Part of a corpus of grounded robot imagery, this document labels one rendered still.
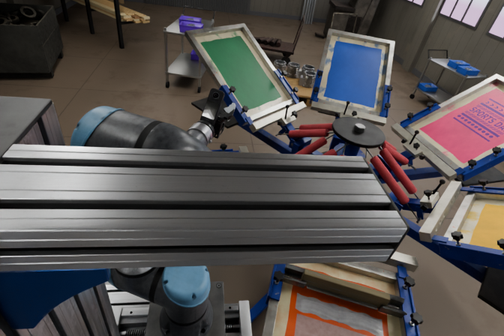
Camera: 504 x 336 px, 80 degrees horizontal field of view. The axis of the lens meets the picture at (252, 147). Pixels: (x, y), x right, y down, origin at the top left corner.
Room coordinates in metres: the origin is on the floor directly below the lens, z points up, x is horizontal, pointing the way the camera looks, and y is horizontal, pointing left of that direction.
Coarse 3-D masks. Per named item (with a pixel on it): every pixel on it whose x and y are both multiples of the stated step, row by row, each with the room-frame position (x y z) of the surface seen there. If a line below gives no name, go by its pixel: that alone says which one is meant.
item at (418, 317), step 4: (276, 272) 0.73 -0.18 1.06; (280, 272) 0.73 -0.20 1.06; (276, 276) 0.71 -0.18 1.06; (280, 276) 0.72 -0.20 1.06; (408, 276) 0.81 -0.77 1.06; (276, 280) 0.71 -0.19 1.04; (280, 280) 0.71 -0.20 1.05; (404, 280) 0.80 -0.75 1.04; (408, 280) 0.79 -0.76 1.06; (412, 280) 0.80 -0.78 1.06; (276, 284) 0.71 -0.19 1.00; (408, 284) 0.78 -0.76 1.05; (412, 284) 0.78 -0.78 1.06; (404, 288) 0.79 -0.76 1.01; (416, 312) 0.66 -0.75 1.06; (412, 316) 0.64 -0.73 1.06; (416, 316) 0.64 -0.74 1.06; (420, 316) 0.64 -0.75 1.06; (412, 320) 0.63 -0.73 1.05; (416, 320) 0.62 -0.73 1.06; (420, 320) 0.63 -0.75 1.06; (412, 324) 0.63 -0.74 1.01; (416, 324) 0.62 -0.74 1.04
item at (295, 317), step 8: (320, 272) 0.83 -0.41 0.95; (296, 288) 0.74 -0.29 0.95; (304, 288) 0.75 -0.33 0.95; (296, 296) 0.70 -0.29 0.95; (312, 296) 0.71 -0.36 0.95; (320, 296) 0.72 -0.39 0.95; (328, 296) 0.72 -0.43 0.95; (296, 312) 0.64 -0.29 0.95; (288, 320) 0.60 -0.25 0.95; (296, 320) 0.60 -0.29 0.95; (304, 320) 0.61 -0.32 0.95; (312, 320) 0.61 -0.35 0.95; (320, 320) 0.62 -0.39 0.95; (328, 320) 0.62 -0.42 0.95; (288, 328) 0.57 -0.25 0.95; (296, 328) 0.57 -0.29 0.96; (304, 328) 0.58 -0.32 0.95; (312, 328) 0.58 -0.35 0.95; (320, 328) 0.59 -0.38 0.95; (328, 328) 0.59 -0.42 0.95; (336, 328) 0.60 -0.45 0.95
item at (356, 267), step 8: (328, 264) 0.88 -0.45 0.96; (336, 264) 0.88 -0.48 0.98; (344, 264) 0.87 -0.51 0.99; (352, 264) 0.88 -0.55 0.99; (360, 264) 0.89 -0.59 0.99; (360, 272) 0.86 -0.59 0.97; (368, 272) 0.85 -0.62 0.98; (376, 272) 0.86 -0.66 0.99; (384, 272) 0.86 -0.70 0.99; (392, 272) 0.87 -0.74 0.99; (384, 280) 0.84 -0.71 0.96; (392, 280) 0.84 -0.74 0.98; (272, 304) 0.63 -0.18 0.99; (272, 312) 0.60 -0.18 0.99; (272, 320) 0.57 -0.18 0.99; (400, 320) 0.66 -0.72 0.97; (264, 328) 0.54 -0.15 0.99; (272, 328) 0.54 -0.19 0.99; (400, 328) 0.63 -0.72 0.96
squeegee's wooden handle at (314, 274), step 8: (304, 272) 0.75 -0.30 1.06; (312, 272) 0.76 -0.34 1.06; (304, 280) 0.74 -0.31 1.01; (312, 280) 0.74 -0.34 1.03; (320, 280) 0.73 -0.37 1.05; (328, 280) 0.73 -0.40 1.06; (336, 280) 0.74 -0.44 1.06; (344, 280) 0.74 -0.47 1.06; (320, 288) 0.73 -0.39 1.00; (328, 288) 0.73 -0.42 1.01; (336, 288) 0.72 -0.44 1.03; (344, 288) 0.72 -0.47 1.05; (352, 288) 0.72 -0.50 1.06; (360, 288) 0.72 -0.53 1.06; (368, 288) 0.73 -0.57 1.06; (352, 296) 0.71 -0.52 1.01; (360, 296) 0.71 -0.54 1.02; (368, 296) 0.70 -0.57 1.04; (376, 296) 0.70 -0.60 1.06; (384, 296) 0.70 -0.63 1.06; (376, 304) 0.69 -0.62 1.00; (384, 304) 0.69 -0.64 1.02
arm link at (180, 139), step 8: (160, 128) 0.42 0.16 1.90; (168, 128) 0.43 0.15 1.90; (176, 128) 0.44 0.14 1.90; (152, 136) 0.40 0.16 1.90; (160, 136) 0.40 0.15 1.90; (168, 136) 0.41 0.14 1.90; (176, 136) 0.42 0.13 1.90; (184, 136) 0.43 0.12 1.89; (192, 136) 0.45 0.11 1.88; (144, 144) 0.39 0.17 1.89; (152, 144) 0.39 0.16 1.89; (160, 144) 0.39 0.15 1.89; (168, 144) 0.40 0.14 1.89; (176, 144) 0.40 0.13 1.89; (184, 144) 0.41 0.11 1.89; (192, 144) 0.42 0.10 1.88; (200, 144) 0.44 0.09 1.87
